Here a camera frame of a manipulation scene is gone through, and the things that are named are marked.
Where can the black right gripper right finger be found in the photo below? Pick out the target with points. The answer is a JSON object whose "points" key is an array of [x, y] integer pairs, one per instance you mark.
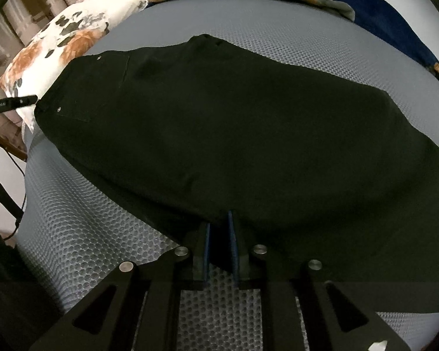
{"points": [[239, 249]]}

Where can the black pants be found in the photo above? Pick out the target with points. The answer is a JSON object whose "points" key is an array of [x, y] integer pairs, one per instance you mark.
{"points": [[310, 165]]}

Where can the grey mesh mattress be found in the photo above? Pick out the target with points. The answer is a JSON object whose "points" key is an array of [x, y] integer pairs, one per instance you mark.
{"points": [[72, 235]]}

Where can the white floral pillow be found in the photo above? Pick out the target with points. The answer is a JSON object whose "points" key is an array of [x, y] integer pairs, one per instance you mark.
{"points": [[68, 36]]}

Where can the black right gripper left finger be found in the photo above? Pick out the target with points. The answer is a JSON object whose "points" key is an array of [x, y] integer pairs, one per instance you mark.
{"points": [[200, 257]]}

